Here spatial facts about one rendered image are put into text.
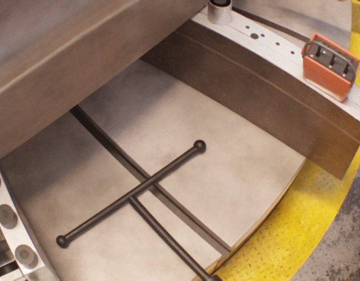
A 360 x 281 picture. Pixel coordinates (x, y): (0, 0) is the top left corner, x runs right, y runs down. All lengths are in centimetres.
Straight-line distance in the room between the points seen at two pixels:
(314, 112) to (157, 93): 64
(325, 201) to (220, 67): 78
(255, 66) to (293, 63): 14
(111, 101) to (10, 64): 77
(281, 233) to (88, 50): 113
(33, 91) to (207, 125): 80
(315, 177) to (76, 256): 110
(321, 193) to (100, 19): 128
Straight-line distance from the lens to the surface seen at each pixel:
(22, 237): 138
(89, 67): 144
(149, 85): 202
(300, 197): 218
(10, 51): 133
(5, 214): 137
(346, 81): 151
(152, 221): 170
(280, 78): 167
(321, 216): 216
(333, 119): 166
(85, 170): 184
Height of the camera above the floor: 191
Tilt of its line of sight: 58 degrees down
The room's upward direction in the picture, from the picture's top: 1 degrees counter-clockwise
